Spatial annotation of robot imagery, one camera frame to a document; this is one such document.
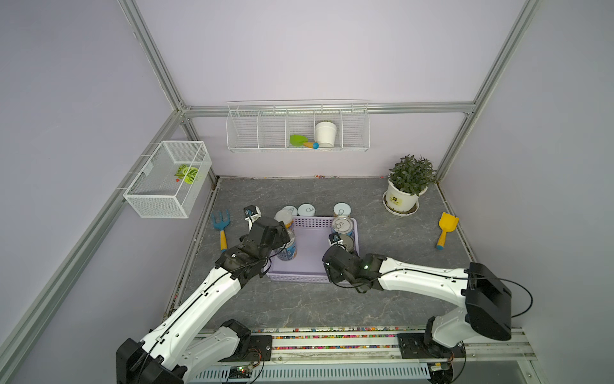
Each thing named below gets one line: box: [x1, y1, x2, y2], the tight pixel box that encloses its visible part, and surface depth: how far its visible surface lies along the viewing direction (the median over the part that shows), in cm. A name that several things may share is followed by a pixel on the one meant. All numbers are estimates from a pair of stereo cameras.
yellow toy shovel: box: [436, 212, 460, 251], surface depth 105 cm
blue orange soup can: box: [331, 215, 355, 236], surface depth 93 cm
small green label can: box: [297, 203, 316, 217], surface depth 104 cm
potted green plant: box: [382, 154, 437, 217], surface depth 99 cm
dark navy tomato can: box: [339, 232, 355, 253], surface depth 90 cm
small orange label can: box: [332, 201, 352, 218], surface depth 104 cm
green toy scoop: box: [289, 134, 320, 150], surface depth 101 cm
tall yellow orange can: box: [273, 209, 296, 230], surface depth 92 cm
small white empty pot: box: [314, 120, 338, 148], surface depth 94 cm
